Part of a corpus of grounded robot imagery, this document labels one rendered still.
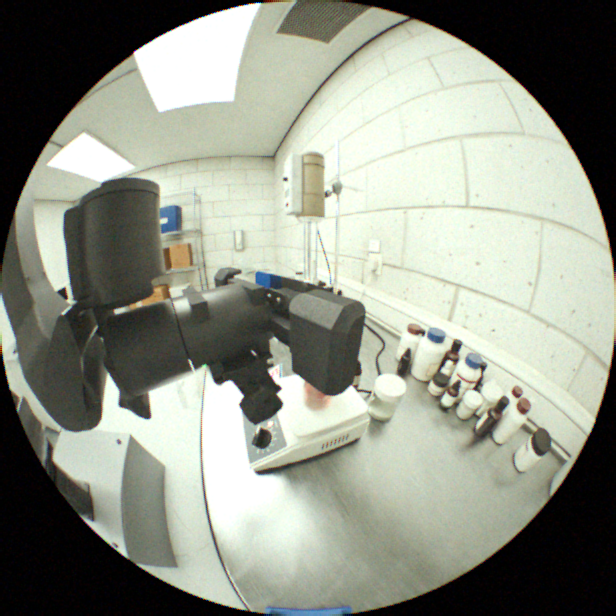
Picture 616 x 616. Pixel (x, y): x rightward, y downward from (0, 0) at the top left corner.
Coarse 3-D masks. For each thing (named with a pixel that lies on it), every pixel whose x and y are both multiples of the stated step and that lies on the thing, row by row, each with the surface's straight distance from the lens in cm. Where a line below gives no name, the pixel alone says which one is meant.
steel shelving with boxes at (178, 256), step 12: (192, 192) 231; (168, 216) 244; (180, 216) 257; (168, 228) 243; (180, 228) 254; (168, 252) 259; (180, 252) 235; (168, 264) 255; (180, 264) 236; (204, 264) 254; (156, 288) 257; (168, 288) 266; (180, 288) 246; (144, 300) 259; (156, 300) 250; (120, 312) 284
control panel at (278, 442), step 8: (248, 424) 34; (264, 424) 32; (272, 424) 30; (280, 424) 30; (248, 432) 33; (272, 432) 30; (280, 432) 29; (248, 440) 33; (272, 440) 30; (280, 440) 29; (248, 448) 32; (256, 448) 31; (264, 448) 30; (272, 448) 29; (280, 448) 28; (248, 456) 32; (256, 456) 31; (264, 456) 30
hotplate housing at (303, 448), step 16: (368, 416) 31; (288, 432) 29; (320, 432) 28; (336, 432) 29; (352, 432) 31; (288, 448) 28; (304, 448) 29; (320, 448) 31; (256, 464) 31; (272, 464) 31
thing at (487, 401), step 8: (488, 384) 50; (496, 384) 52; (480, 392) 50; (488, 392) 48; (496, 392) 50; (488, 400) 48; (496, 400) 48; (480, 408) 50; (488, 408) 49; (480, 416) 51
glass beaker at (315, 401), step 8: (304, 384) 24; (304, 392) 26; (312, 392) 25; (320, 392) 24; (304, 400) 27; (312, 400) 26; (320, 400) 26; (328, 400) 26; (312, 408) 27; (320, 408) 27; (328, 408) 28
